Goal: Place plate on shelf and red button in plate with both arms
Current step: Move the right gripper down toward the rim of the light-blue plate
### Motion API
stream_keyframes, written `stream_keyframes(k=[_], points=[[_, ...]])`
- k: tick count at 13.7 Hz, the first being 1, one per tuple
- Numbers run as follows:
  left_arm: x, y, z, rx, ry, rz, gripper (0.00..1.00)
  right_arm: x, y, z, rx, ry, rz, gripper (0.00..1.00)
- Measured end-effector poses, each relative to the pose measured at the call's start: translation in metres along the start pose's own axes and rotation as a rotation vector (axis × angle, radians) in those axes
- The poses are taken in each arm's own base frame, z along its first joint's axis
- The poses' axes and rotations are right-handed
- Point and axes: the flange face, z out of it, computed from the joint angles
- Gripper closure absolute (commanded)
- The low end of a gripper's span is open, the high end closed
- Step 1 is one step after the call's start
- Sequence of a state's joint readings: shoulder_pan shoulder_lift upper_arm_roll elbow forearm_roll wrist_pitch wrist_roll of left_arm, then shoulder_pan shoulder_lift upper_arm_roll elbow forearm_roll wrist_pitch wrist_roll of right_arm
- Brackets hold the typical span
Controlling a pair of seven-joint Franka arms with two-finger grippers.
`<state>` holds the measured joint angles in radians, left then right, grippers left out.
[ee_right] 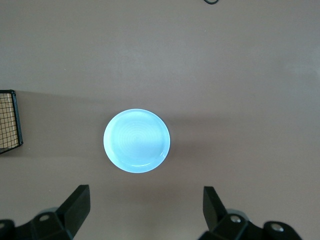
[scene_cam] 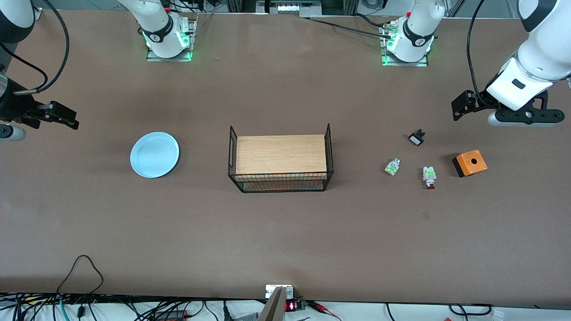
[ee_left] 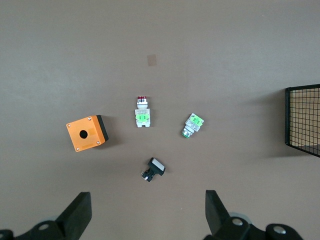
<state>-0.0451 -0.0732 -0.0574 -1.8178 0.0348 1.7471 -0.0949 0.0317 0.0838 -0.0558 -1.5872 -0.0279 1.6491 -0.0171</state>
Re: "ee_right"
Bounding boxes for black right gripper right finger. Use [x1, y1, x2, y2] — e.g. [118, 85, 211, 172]
[199, 185, 264, 240]

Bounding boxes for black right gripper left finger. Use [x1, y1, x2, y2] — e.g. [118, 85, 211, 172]
[14, 184, 91, 240]

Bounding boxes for light blue round plate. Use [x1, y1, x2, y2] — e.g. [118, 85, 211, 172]
[103, 107, 172, 174]

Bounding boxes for black wire mesh basket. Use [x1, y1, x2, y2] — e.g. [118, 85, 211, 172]
[0, 89, 24, 155]

